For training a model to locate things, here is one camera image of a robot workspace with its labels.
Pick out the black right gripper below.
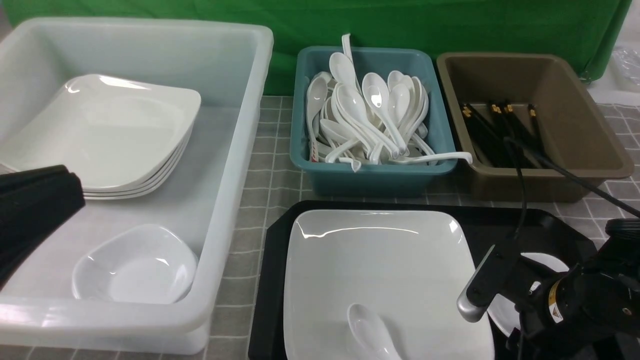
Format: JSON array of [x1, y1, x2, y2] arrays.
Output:
[[456, 218, 639, 360]]

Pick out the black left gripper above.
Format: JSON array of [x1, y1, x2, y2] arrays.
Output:
[[0, 165, 86, 287]]

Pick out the small white sauce dish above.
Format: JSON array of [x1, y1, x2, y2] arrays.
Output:
[[487, 252, 569, 338]]

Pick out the large white rice plate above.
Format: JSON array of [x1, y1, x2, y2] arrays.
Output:
[[283, 209, 495, 360]]

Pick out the white spoon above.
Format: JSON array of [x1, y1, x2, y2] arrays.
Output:
[[329, 52, 362, 95], [305, 76, 329, 163], [347, 303, 402, 360], [361, 71, 407, 160]]

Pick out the top white square plate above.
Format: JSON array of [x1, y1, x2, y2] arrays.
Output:
[[1, 74, 202, 194]]

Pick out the stacked white plate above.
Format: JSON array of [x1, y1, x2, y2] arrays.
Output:
[[83, 133, 191, 200], [83, 126, 194, 198], [83, 148, 185, 200]]

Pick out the bottom stacked white plate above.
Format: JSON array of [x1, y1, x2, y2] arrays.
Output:
[[83, 148, 185, 200]]

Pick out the black serving tray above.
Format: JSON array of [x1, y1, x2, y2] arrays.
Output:
[[247, 200, 596, 360]]

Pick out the white spoon hanging over edge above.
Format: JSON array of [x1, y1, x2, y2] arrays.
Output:
[[388, 152, 473, 165]]

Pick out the black chopsticks in brown bin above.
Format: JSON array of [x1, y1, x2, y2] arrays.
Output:
[[459, 100, 547, 169]]

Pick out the small white bowl in bin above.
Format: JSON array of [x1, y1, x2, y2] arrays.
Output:
[[71, 224, 198, 305]]

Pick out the brown plastic bin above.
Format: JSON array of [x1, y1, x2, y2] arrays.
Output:
[[436, 52, 634, 202]]

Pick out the teal plastic bin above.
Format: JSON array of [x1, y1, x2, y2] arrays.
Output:
[[289, 46, 457, 198]]

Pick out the large translucent white bin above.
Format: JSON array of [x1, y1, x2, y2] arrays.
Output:
[[1, 17, 274, 355]]

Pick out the grey checked tablecloth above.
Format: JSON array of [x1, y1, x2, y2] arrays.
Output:
[[1, 96, 640, 360]]

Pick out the clear plastic bag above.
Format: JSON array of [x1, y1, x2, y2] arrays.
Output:
[[611, 45, 640, 93]]

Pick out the white spoon top back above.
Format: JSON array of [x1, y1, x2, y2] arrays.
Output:
[[329, 52, 362, 95]]

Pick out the green cloth backdrop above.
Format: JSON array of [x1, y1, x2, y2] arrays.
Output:
[[2, 0, 631, 96]]

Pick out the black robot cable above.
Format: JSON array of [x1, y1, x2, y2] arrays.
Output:
[[503, 136, 640, 246]]

